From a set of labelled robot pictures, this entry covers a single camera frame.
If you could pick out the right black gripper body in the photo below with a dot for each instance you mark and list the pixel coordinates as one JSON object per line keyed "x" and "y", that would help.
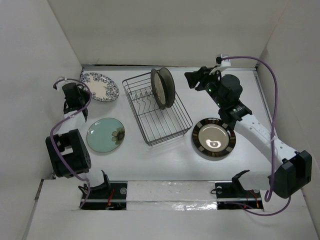
{"x": 210, "y": 82}

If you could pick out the grey tree pattern plate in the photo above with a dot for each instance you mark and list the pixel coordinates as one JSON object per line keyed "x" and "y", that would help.
{"x": 170, "y": 86}

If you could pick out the brown rim cream plate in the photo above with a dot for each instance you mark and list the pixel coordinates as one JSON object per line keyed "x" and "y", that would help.
{"x": 158, "y": 90}

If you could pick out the blue floral plate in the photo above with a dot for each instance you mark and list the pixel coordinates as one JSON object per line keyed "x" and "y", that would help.
{"x": 102, "y": 88}

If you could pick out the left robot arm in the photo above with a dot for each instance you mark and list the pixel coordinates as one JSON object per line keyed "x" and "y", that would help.
{"x": 66, "y": 148}

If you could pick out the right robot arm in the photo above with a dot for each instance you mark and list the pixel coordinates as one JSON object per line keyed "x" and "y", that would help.
{"x": 290, "y": 170}

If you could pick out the dark striped rim plate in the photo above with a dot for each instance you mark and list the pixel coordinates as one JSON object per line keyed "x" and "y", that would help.
{"x": 213, "y": 138}

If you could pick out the green flower plate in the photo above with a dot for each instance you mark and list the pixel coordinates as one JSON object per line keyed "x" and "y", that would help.
{"x": 105, "y": 135}

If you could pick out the wire dish rack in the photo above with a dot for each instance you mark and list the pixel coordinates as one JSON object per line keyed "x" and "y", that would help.
{"x": 155, "y": 124}

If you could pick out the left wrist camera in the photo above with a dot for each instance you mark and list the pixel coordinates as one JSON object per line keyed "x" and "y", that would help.
{"x": 60, "y": 83}

